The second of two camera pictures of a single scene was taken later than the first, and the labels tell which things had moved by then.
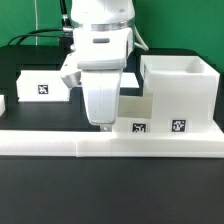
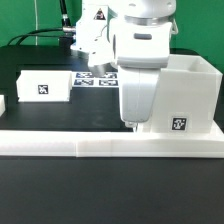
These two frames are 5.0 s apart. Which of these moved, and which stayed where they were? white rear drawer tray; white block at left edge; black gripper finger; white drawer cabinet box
Moved: black gripper finger
Stayed: white block at left edge; white drawer cabinet box; white rear drawer tray
